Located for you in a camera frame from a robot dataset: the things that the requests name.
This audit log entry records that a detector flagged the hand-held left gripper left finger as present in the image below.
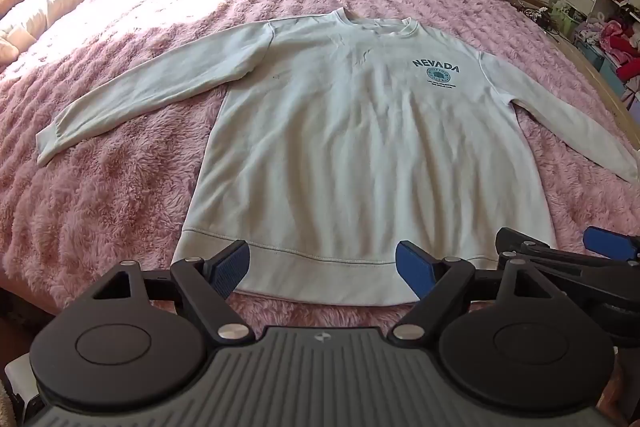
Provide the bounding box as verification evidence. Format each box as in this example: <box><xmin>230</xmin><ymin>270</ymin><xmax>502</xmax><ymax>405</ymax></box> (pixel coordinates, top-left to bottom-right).
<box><xmin>77</xmin><ymin>239</ymin><xmax>255</xmax><ymax>344</ymax></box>

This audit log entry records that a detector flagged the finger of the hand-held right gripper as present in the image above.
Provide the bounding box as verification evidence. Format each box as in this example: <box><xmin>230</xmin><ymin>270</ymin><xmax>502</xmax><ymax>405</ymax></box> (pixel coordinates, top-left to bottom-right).
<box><xmin>496</xmin><ymin>228</ymin><xmax>640</xmax><ymax>288</ymax></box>
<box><xmin>582</xmin><ymin>226</ymin><xmax>640</xmax><ymax>264</ymax></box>

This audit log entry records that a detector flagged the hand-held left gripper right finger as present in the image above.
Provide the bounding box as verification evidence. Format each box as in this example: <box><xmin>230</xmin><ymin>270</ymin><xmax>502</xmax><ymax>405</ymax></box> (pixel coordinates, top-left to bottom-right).
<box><xmin>389</xmin><ymin>241</ymin><xmax>558</xmax><ymax>343</ymax></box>

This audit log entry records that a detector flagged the white printed sweatshirt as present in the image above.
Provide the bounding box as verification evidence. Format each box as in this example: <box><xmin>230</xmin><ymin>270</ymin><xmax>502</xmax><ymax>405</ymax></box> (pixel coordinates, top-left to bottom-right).
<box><xmin>36</xmin><ymin>7</ymin><xmax>640</xmax><ymax>308</ymax></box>

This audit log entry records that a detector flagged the pile of mixed clothes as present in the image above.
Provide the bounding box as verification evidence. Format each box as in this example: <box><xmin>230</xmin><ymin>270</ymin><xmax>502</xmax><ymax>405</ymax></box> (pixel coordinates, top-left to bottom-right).
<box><xmin>575</xmin><ymin>14</ymin><xmax>640</xmax><ymax>82</ymax></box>

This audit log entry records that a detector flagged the pink fluffy blanket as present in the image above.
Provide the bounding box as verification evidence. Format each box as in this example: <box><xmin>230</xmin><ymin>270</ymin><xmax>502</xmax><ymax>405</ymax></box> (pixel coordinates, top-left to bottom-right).
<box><xmin>0</xmin><ymin>0</ymin><xmax>640</xmax><ymax>338</ymax></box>

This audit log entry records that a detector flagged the blue storage bin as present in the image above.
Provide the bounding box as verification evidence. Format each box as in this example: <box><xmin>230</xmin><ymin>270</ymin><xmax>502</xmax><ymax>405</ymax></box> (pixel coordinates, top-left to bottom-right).
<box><xmin>582</xmin><ymin>42</ymin><xmax>626</xmax><ymax>82</ymax></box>

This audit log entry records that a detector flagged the green plastic basket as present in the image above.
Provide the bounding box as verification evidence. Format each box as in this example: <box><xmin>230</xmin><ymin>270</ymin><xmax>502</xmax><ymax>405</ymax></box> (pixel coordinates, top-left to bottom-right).
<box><xmin>550</xmin><ymin>0</ymin><xmax>583</xmax><ymax>40</ymax></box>

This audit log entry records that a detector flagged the light pink plush cushion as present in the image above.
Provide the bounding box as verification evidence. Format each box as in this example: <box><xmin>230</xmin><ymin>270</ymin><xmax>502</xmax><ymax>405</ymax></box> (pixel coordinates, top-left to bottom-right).
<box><xmin>0</xmin><ymin>27</ymin><xmax>31</xmax><ymax>68</ymax></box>

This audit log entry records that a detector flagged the wooden bed frame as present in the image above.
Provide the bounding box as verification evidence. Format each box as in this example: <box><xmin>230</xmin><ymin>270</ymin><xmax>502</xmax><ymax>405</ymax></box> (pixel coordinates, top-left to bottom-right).
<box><xmin>500</xmin><ymin>0</ymin><xmax>640</xmax><ymax>142</ymax></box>

